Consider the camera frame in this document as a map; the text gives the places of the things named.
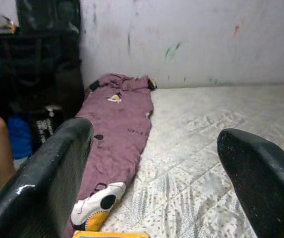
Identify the yellow and blue picture book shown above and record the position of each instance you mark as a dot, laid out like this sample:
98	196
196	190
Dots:
112	235

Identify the blue bag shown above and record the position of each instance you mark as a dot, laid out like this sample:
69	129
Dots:
20	136

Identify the black bag with white print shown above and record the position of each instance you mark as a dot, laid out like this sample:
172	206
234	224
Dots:
45	129

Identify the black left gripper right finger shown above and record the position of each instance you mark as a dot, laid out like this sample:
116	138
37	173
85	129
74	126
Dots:
268	188

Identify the white quilted mattress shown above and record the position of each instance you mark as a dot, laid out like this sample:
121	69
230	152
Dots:
206	111

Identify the black cabinet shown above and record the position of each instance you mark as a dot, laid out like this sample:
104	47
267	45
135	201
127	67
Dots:
45	62

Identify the purple cartoon print blanket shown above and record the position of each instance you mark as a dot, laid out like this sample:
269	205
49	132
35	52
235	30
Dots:
117	134

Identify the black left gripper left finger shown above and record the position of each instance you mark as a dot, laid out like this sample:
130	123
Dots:
37	193

